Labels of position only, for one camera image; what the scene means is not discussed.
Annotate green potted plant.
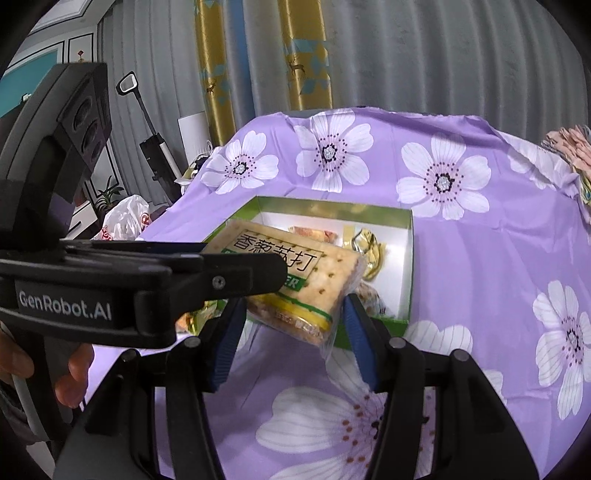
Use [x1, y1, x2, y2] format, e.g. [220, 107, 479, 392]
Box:
[92, 178, 124, 210]

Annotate green cardboard box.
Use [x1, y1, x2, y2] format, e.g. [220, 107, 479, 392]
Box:
[210, 195, 414, 352]

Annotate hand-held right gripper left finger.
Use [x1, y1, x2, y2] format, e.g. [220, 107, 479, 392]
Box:
[53, 298, 247, 480]

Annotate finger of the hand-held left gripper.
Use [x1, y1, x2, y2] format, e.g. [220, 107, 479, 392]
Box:
[134, 252, 288, 348]
[64, 239, 209, 260]

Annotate gold wrapped snack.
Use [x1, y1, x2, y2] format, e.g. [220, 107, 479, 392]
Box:
[344, 226, 393, 282]

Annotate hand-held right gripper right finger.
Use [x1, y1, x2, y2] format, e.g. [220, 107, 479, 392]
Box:
[344, 293, 540, 480]

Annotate purple floral cloth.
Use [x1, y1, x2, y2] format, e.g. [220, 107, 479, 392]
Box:
[139, 107, 591, 480]

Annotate yellow snack packet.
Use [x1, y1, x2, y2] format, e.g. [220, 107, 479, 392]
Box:
[178, 300, 227, 335]

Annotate gold patterned curtain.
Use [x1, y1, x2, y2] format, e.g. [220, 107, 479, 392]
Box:
[194, 0, 333, 148]

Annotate person's left hand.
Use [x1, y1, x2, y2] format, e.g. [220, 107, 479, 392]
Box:
[0, 330, 96, 411]

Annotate beige snack packet red edges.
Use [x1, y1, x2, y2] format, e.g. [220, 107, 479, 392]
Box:
[286, 225, 340, 243]

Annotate grey curtain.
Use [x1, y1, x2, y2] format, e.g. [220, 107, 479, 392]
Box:
[99, 0, 568, 144]

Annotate cracker packet green label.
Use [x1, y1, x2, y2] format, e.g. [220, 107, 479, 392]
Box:
[203, 219, 368, 361]

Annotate pile of folded cloths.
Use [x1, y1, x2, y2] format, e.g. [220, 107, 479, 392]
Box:
[540, 124, 591, 204]

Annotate white panel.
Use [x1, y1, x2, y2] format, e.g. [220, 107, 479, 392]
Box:
[178, 111, 213, 160]

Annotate white plastic bag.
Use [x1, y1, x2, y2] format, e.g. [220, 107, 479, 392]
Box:
[95, 195, 152, 241]

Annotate black upright vacuum cleaner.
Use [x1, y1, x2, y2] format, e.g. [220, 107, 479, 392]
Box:
[116, 71, 182, 183]

